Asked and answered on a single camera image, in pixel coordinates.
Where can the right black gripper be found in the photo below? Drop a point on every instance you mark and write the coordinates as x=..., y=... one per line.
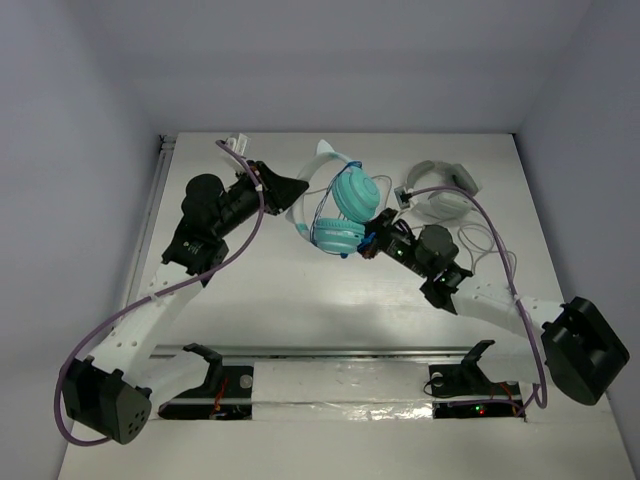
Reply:
x=383, y=226

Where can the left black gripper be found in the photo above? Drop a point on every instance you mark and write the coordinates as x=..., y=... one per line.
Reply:
x=265, y=187

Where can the teal white cat-ear headphones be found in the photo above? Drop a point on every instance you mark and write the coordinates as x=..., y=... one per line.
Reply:
x=351, y=197

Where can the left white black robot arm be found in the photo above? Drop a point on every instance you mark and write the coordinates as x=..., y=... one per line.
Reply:
x=114, y=390

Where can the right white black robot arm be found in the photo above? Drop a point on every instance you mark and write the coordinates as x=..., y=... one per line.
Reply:
x=573, y=346

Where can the grey white gaming headset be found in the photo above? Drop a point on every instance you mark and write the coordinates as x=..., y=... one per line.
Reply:
x=442, y=204

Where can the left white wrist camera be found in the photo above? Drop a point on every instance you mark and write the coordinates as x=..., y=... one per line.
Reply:
x=238, y=143

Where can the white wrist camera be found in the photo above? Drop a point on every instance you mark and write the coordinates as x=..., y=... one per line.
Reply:
x=402, y=197
x=238, y=143

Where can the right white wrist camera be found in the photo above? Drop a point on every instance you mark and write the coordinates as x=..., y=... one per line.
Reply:
x=402, y=197

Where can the metal base rail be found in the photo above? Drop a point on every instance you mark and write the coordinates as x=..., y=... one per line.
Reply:
x=254, y=353

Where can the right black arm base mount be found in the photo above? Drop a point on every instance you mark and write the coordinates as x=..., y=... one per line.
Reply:
x=462, y=391

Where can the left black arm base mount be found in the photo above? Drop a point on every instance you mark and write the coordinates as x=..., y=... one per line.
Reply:
x=224, y=395

